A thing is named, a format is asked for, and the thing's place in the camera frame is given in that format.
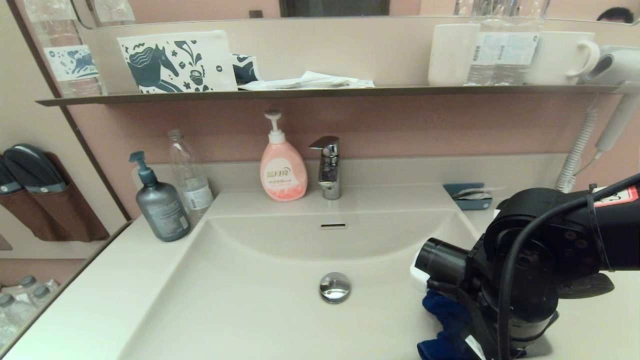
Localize chrome faucet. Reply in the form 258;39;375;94
308;135;343;200

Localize chrome sink drain stopper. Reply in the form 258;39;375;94
319;271;352;304

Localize white mug with handle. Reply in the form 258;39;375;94
525;31;601;85

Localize white handleless cup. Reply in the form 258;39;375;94
428;23;481;87

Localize brown slipper bag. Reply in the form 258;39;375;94
0;189;59;243
28;152;110;243

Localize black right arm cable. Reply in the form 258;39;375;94
427;172;640;360

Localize small dark print pouch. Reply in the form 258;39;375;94
231;54;260;86

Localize white coiled dryer cord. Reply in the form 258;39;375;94
555;107;603;193

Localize silver sachet packet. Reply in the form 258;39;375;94
452;186;506;199

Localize clear labelled water bottle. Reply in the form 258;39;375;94
466;0;506;86
505;0;542;85

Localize white plastic wrapped packets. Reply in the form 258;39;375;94
238;71;375;91

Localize grey slipper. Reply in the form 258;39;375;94
0;156;24;196
2;143;67;194

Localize water bottle horse print label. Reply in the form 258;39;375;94
22;0;107;98

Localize grey pump bottle teal pump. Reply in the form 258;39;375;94
129;151;191;242

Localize empty clear plastic bottle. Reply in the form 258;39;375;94
167;129;214;221

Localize blue soap tray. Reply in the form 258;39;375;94
443;182;493;211

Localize white ceramic sink basin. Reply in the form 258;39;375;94
119;207;551;360

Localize grey metal wall shelf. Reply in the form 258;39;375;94
36;84;640;107

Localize white hair dryer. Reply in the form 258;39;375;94
585;45;640;152

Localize dark blue towel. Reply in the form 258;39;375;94
417;290;481;360

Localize wall mirror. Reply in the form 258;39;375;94
70;0;640;26

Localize pink hand soap pump bottle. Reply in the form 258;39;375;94
260;110;308;202

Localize clear capped water bottle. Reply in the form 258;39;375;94
31;284;57;311
19;275;40;303
0;293;36;348

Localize large white horse print pouch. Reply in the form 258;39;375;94
117;30;239;94

